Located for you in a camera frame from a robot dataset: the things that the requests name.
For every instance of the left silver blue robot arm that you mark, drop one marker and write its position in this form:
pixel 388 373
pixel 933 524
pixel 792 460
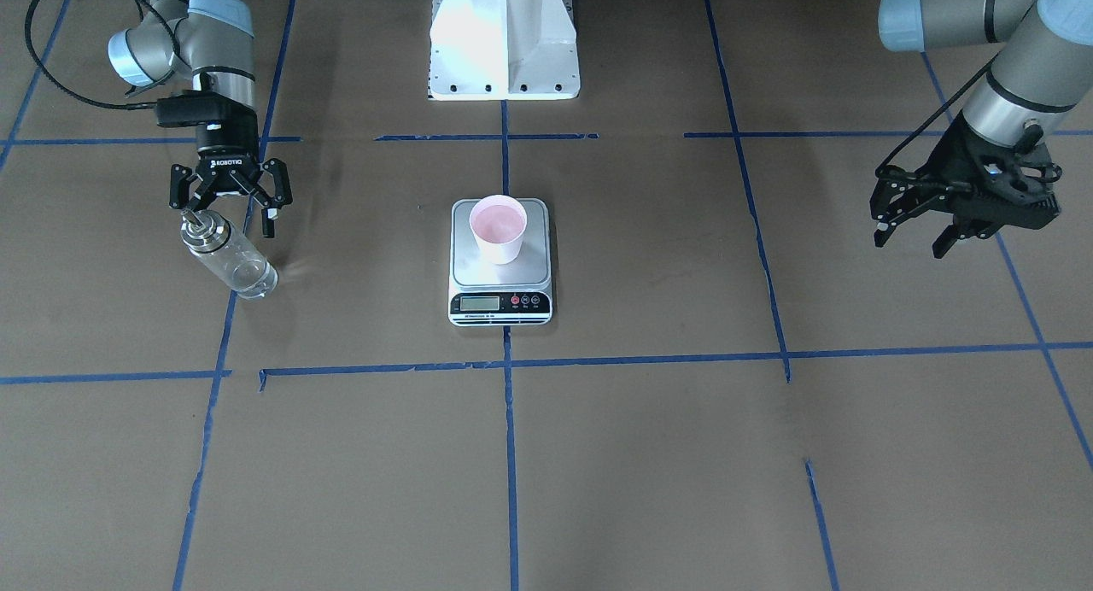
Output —
pixel 1042 70

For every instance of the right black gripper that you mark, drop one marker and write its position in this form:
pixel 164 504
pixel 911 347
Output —
pixel 228 148

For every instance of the pink paper cup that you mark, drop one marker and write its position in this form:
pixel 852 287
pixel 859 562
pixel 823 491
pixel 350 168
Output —
pixel 498 223

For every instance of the silver digital kitchen scale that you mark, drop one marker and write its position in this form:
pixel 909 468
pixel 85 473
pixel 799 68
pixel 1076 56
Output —
pixel 485 294

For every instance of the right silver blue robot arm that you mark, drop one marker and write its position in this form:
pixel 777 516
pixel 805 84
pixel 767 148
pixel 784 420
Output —
pixel 207 47

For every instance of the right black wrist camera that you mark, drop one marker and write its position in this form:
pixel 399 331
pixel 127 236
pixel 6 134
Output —
pixel 191 109

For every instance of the clear glass sauce bottle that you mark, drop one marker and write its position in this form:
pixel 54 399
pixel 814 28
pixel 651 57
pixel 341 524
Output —
pixel 227 253

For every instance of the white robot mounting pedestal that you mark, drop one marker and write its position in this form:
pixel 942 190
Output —
pixel 503 50

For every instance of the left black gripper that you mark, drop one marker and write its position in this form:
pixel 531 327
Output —
pixel 955 159

